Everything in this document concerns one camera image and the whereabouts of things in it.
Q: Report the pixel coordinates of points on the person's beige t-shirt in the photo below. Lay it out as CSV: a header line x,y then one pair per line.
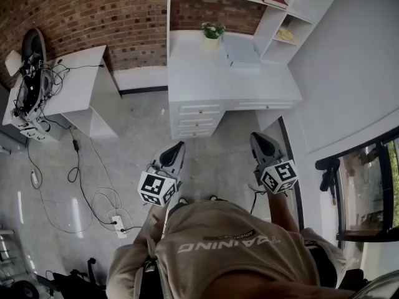
x,y
224,260

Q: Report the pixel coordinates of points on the small potted plant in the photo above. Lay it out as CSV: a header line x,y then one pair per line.
x,y
212,33

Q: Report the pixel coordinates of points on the person's right forearm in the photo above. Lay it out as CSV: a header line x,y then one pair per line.
x,y
280,210

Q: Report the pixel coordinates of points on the person's left forearm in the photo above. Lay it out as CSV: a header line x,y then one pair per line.
x,y
149,226

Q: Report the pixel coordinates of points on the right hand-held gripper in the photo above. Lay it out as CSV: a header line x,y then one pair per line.
x,y
274,170

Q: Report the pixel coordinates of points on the white flat pad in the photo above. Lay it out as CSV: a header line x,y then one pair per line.
x,y
13,62

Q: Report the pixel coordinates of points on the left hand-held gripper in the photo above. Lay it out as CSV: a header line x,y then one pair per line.
x,y
162,167

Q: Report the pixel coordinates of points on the black waist bag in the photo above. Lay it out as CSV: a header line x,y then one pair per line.
x,y
322,263

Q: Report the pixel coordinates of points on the white side table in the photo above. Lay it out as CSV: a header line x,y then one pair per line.
x,y
78,83

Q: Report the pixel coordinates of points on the black office chair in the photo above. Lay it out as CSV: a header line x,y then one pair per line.
x,y
73,279

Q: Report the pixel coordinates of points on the wide white desk drawer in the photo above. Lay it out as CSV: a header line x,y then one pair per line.
x,y
263,106

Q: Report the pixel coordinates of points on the white laptop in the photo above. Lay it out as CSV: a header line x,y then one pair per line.
x,y
241,50

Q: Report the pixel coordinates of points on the black window frame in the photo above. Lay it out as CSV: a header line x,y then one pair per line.
x,y
381,167

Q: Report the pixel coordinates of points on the black power adapter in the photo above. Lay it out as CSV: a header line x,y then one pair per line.
x,y
75,145

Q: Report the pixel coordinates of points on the slim white power strip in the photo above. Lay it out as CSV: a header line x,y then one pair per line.
x,y
35,179

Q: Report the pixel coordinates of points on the white desk with hutch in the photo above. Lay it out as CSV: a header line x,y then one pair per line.
x,y
205,79

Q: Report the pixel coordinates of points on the yellow object on shelf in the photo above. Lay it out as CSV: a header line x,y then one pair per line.
x,y
285,34

